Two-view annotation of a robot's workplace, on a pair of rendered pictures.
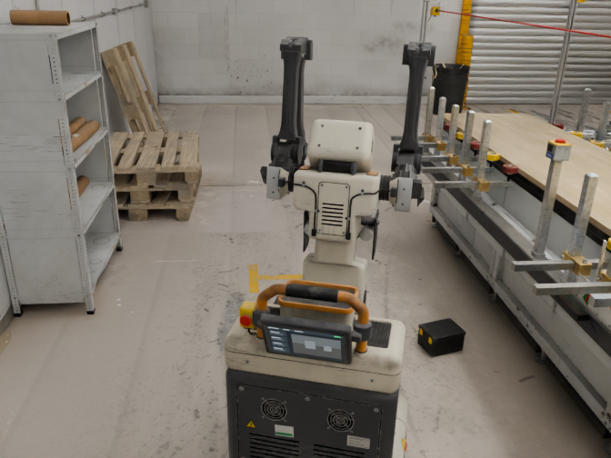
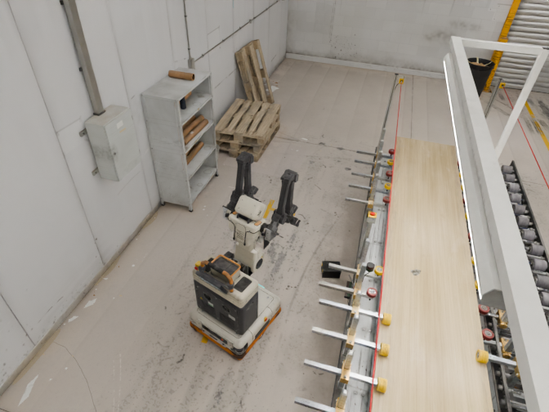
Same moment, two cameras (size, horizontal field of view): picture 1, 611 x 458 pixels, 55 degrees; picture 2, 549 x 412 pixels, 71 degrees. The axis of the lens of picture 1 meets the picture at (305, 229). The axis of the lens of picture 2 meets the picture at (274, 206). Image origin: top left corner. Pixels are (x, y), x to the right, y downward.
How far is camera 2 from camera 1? 1.89 m
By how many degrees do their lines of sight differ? 24
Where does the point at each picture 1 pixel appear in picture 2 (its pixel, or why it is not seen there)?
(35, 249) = (169, 181)
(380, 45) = (437, 37)
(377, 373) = (234, 300)
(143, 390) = (195, 257)
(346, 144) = (247, 211)
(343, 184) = (243, 226)
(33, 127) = (168, 135)
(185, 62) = (305, 33)
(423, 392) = (305, 293)
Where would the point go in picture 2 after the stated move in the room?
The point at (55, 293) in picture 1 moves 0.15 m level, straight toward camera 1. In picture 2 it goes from (176, 200) to (175, 208)
